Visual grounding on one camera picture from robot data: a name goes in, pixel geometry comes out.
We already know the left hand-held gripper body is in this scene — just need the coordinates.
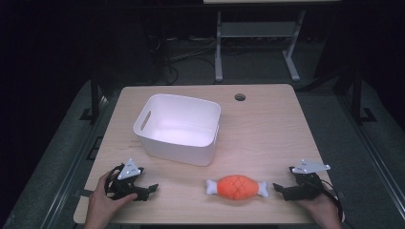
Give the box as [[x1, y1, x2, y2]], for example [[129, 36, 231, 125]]
[[104, 157, 145, 201]]

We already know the orange plush meat toy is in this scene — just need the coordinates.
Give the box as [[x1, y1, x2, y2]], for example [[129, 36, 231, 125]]
[[205, 174, 269, 201]]

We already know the white plastic bin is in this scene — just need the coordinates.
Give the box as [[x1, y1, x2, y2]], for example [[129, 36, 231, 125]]
[[133, 93, 222, 167]]

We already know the person's right hand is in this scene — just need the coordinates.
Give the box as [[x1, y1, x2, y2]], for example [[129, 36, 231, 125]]
[[295, 184, 346, 229]]

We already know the person's left hand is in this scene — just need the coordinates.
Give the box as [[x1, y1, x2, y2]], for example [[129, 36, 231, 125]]
[[83, 171, 139, 229]]

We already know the black metal stand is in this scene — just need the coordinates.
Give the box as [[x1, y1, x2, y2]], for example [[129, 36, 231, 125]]
[[79, 71, 108, 124], [348, 65, 377, 126]]

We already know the grey metal desk frame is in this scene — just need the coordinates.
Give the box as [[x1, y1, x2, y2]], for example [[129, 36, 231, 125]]
[[214, 9, 302, 84]]

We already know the bundle of floor cables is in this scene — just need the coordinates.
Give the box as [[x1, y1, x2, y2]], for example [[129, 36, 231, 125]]
[[146, 33, 218, 86]]

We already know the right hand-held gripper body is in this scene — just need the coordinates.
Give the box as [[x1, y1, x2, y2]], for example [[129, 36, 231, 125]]
[[288, 158, 331, 202]]

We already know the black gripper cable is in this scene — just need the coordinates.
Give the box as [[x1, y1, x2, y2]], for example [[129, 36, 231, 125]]
[[319, 178, 345, 223]]

